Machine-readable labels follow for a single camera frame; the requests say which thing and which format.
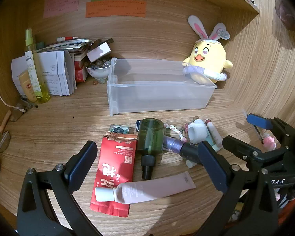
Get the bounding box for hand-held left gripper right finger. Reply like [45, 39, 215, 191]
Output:
[197, 141, 278, 236]

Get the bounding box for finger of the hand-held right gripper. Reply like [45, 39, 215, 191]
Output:
[222, 135, 290, 168]
[246, 114, 295, 148]

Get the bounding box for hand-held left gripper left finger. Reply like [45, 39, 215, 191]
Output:
[17, 141, 98, 236]

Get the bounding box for pink flower hair clip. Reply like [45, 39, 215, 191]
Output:
[262, 134, 276, 149]

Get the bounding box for small pink white tube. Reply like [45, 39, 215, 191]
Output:
[205, 119, 223, 148]

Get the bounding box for red foil packet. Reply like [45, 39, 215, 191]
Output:
[90, 133, 138, 218]

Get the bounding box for white tape roll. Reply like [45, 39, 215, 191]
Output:
[188, 119, 208, 144]

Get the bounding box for purple tube with black cap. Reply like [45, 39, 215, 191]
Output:
[163, 135, 204, 166]

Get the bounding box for small green floral packet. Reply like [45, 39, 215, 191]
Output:
[109, 124, 129, 134]

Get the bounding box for pink white braided hair tie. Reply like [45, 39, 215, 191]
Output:
[164, 124, 187, 142]

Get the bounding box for pink cream tube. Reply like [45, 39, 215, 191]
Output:
[95, 171, 196, 204]

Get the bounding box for green bottle with black pump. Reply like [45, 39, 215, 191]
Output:
[137, 118, 165, 180]

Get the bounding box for clear plastic bin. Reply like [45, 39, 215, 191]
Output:
[106, 58, 218, 116]

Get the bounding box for red box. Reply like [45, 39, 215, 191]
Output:
[74, 60, 88, 83]

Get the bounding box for eyeglasses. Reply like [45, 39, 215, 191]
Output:
[0, 102, 38, 153]

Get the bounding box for bowl of glass beads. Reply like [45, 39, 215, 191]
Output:
[84, 58, 112, 80]

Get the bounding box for yellow chick plush toy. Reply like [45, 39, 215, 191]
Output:
[182, 15, 233, 84]

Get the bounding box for folded white papers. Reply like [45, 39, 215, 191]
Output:
[11, 50, 77, 96]

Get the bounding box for yellow-green spray bottle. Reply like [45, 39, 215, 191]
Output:
[25, 28, 51, 104]

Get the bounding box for beige sunscreen tube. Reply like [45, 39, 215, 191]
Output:
[18, 70, 38, 103]

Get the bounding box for small white cardboard box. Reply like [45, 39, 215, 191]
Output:
[86, 38, 114, 63]

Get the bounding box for stack of books and papers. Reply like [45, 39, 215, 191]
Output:
[37, 38, 92, 61]

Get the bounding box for dark translucent round object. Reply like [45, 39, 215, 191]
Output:
[275, 0, 295, 31]

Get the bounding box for orange paper note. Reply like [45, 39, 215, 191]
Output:
[86, 1, 147, 19]

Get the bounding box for pink paper note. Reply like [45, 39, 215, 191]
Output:
[43, 0, 79, 19]

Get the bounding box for white cable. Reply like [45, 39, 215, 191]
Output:
[0, 86, 26, 112]

